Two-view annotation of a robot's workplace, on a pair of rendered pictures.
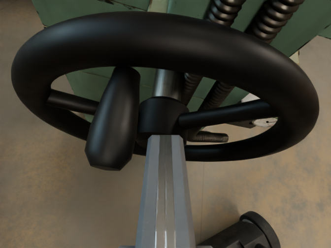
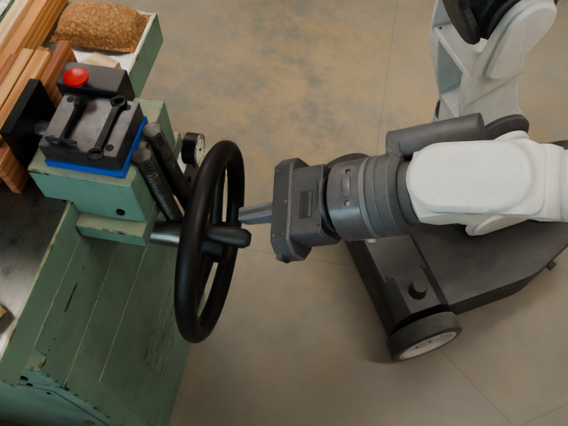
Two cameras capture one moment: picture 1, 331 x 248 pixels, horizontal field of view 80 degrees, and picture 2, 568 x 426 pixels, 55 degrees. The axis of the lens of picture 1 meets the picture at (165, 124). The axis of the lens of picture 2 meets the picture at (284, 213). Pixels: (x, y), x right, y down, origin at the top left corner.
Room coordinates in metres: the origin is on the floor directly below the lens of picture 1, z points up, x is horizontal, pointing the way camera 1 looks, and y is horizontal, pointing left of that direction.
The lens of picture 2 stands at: (-0.21, 0.24, 1.51)
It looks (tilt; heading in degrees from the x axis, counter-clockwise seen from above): 60 degrees down; 305
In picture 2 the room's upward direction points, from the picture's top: straight up
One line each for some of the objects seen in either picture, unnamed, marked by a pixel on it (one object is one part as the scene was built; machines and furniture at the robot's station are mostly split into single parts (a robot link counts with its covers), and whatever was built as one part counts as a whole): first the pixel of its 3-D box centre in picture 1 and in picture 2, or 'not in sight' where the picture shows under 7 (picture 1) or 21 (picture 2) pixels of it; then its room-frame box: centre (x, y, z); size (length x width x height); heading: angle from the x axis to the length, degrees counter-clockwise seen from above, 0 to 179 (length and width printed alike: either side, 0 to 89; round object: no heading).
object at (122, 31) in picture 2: not in sight; (97, 19); (0.44, -0.16, 0.92); 0.14 x 0.09 x 0.04; 24
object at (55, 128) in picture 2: not in sight; (95, 116); (0.24, 0.01, 0.99); 0.13 x 0.11 x 0.06; 114
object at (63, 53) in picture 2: not in sight; (41, 113); (0.35, 0.03, 0.93); 0.22 x 0.01 x 0.06; 114
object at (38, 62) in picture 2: not in sight; (28, 111); (0.36, 0.04, 0.94); 0.16 x 0.02 x 0.07; 114
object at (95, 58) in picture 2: not in sight; (101, 74); (0.35, -0.08, 0.92); 0.05 x 0.04 x 0.04; 6
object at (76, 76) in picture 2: not in sight; (75, 77); (0.27, 0.00, 1.02); 0.03 x 0.03 x 0.01
